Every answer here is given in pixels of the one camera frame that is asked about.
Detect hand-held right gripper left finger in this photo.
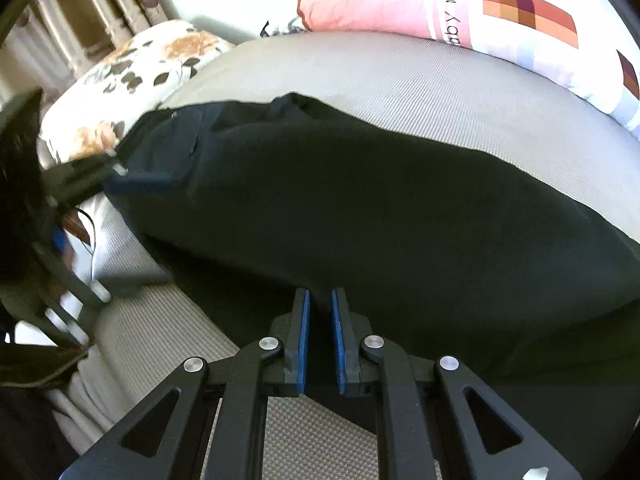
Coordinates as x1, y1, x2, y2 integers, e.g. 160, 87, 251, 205
59, 287, 312, 480

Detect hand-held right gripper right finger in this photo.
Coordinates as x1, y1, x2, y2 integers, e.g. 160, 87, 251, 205
331, 287, 583, 480

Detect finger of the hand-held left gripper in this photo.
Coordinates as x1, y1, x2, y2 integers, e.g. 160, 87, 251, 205
30, 230, 112, 348
42, 152, 175, 201

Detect black pants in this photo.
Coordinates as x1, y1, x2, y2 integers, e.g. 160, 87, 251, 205
102, 92, 640, 480

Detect white bed sheet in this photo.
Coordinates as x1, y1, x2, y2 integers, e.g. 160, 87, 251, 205
65, 195, 171, 286

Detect floral pillow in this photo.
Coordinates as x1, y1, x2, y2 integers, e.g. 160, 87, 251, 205
39, 20, 236, 166

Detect wooden bed headboard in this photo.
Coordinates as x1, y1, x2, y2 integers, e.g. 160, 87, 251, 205
0, 0, 176, 96

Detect grey woven bed mattress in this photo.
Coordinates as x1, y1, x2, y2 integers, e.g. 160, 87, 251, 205
65, 30, 640, 480

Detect pink checked pillow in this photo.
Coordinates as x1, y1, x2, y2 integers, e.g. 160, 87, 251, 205
296, 0, 640, 141

